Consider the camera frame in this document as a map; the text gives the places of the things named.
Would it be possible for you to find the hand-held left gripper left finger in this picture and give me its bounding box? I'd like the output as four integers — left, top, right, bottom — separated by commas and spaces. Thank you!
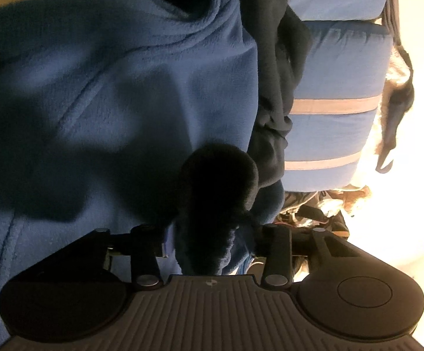
71, 225, 169, 288

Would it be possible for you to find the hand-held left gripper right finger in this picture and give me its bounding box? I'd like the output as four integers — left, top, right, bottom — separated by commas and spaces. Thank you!
254, 225, 349, 288

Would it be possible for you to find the blue and navy fleece jacket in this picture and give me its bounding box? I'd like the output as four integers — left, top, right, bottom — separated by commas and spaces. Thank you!
0, 0, 313, 351

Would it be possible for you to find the white black-striped cloth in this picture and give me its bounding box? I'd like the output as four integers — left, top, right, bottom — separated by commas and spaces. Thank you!
280, 189, 320, 214

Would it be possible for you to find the dark navy cloth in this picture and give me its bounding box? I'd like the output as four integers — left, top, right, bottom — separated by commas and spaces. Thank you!
376, 0, 416, 175

